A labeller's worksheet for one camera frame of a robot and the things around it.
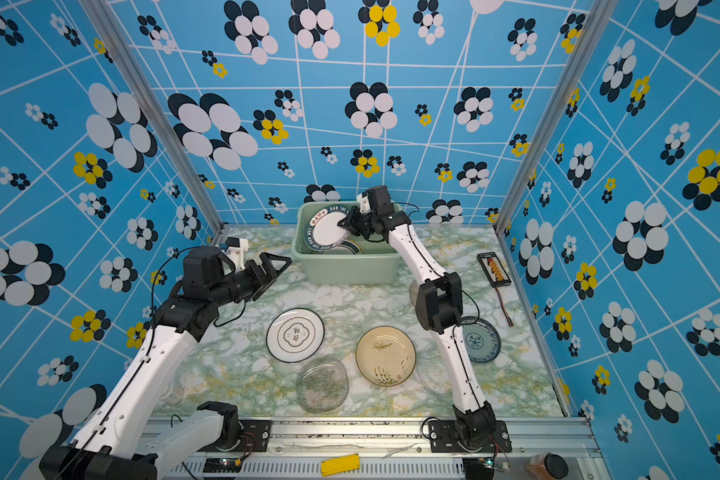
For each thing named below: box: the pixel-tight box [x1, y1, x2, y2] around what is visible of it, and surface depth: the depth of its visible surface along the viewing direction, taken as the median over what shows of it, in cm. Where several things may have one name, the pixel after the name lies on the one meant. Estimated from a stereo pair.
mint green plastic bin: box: [291, 201, 401, 285], surface depth 99 cm
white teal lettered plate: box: [304, 205, 351, 252], surface depth 98 cm
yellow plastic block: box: [321, 453, 361, 477], surface depth 71 cm
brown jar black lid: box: [525, 452, 569, 480], surface depth 63 cm
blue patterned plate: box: [460, 316, 502, 363], surface depth 91 cm
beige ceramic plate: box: [355, 326, 417, 387], surface depth 87 cm
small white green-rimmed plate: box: [266, 307, 325, 363], surface depth 93 cm
